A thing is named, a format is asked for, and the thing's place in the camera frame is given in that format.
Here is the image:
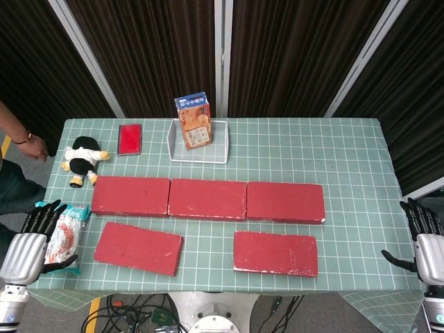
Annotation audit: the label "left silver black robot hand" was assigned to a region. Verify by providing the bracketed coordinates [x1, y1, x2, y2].
[0, 199, 79, 286]

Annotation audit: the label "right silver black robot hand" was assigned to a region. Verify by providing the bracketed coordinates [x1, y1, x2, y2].
[381, 197, 444, 287]

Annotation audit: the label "red foam brick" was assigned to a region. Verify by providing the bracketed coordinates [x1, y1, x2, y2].
[91, 176, 171, 219]
[232, 230, 319, 278]
[93, 221, 184, 278]
[167, 178, 248, 222]
[245, 181, 327, 225]

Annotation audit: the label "person's bare forearm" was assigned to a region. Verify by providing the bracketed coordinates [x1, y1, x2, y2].
[0, 100, 34, 143]

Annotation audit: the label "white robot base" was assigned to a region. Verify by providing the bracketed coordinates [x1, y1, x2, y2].
[168, 292, 259, 333]

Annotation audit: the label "snack bag, white and red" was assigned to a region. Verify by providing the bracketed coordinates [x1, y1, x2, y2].
[34, 200, 92, 275]

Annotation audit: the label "person's dark trousers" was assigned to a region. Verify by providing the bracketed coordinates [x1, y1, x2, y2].
[0, 159, 48, 216]

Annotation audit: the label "person's bare hand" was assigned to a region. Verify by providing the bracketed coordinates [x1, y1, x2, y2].
[15, 133, 49, 162]

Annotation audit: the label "black white plush toy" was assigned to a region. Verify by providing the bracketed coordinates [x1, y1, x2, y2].
[61, 136, 112, 189]

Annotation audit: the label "green checked tablecloth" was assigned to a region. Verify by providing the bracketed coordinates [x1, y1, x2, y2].
[26, 117, 428, 329]

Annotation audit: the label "green circuit board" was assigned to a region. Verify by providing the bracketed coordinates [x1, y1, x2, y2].
[151, 310, 171, 325]

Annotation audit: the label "flat red case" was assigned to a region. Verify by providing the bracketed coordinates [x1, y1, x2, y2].
[117, 123, 144, 157]

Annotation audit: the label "dark fabric partition panel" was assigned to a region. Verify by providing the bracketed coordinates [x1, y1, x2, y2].
[48, 0, 223, 119]
[0, 0, 117, 157]
[332, 0, 444, 200]
[221, 0, 410, 119]

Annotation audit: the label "orange blue cookie box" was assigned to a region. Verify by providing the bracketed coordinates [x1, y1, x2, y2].
[173, 91, 213, 151]

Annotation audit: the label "thin wrist bracelet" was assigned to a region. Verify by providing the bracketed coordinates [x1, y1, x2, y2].
[12, 130, 33, 145]

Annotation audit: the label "black floor cable bundle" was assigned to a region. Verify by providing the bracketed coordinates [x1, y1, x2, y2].
[268, 295, 306, 333]
[81, 293, 183, 333]

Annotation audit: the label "white wire mesh basket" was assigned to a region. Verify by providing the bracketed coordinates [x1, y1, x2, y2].
[166, 119, 230, 164]

